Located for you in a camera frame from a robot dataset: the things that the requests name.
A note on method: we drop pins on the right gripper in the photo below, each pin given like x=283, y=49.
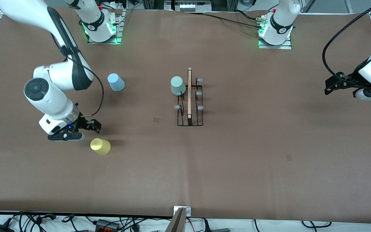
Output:
x=83, y=122

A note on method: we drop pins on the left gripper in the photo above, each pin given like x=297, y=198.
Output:
x=350, y=79

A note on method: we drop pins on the yellow plastic cup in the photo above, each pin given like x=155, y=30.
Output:
x=100, y=146

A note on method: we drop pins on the pale green plastic cup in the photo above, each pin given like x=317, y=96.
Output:
x=178, y=85

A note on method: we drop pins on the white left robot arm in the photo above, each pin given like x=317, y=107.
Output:
x=282, y=19

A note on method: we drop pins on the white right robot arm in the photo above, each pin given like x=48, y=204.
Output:
x=53, y=96

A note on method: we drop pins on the light blue plastic cup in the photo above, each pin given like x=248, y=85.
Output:
x=116, y=82

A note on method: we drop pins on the black orange connector box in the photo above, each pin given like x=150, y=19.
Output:
x=107, y=225

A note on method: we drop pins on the black power adapter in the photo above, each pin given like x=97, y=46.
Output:
x=0, y=228

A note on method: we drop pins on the grey control box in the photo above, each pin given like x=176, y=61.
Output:
x=192, y=5

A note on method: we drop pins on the aluminium left arm base plate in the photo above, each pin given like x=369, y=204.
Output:
x=285, y=46

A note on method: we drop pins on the aluminium frame strut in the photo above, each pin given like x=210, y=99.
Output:
x=348, y=6

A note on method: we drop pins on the aluminium right arm base plate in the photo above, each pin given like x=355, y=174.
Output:
x=118, y=29

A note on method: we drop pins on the small metal bracket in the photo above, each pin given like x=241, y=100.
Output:
x=188, y=211

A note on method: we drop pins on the wooden camera post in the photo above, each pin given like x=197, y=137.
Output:
x=177, y=224

